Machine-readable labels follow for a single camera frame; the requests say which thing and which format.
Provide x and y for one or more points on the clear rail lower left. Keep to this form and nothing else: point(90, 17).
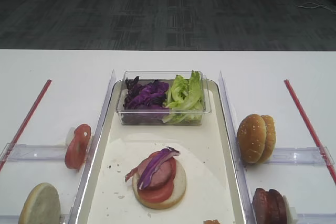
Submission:
point(14, 219)

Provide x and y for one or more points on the sesame bun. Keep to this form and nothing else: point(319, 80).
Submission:
point(251, 136)
point(270, 140)

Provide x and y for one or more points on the green lettuce leaves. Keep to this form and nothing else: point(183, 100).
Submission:
point(185, 94)

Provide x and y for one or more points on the bacon scrap on tray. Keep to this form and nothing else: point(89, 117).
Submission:
point(132, 172)

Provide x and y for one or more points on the meat patty slices stack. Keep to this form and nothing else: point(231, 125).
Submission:
point(269, 207)

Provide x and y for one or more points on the purple cabbage leaves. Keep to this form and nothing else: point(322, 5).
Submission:
point(144, 97)

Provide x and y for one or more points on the sesame top bun inner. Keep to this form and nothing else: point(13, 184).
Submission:
point(270, 140)

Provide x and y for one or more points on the white metal tray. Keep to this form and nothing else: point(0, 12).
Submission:
point(205, 155)

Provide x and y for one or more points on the bun slice standing left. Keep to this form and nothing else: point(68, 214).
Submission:
point(41, 206)

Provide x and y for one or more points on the tomato slices stack left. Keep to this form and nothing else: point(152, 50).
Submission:
point(76, 151)

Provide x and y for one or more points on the meat slice on bun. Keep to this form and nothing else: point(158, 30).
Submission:
point(161, 176)

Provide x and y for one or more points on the tomato slice on bun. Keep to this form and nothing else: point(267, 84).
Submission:
point(158, 195)

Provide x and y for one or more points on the bottom bun on tray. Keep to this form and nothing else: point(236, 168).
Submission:
point(179, 183)

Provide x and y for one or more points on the clear rail lower right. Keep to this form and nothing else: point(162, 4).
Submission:
point(315, 218)

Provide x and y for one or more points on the clear long rail left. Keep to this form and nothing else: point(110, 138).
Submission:
point(92, 150)

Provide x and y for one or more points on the red strip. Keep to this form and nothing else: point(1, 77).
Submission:
point(26, 121)
point(309, 127)

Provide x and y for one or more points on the purple cabbage strip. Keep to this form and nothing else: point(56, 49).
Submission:
point(162, 156)

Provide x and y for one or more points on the red strip right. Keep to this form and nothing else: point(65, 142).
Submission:
point(309, 127)

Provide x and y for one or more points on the white pusher block lower right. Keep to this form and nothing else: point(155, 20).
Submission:
point(292, 217)

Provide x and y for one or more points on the clear plastic salad container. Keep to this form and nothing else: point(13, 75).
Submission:
point(165, 76)

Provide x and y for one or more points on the clear rail upper left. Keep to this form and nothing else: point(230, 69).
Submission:
point(33, 153)

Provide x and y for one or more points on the red strip left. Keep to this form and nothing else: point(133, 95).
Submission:
point(26, 121)

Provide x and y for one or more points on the sesame top bun outer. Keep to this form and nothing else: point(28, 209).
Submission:
point(251, 136)

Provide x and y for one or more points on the clear rail upper right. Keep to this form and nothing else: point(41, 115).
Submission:
point(317, 156)

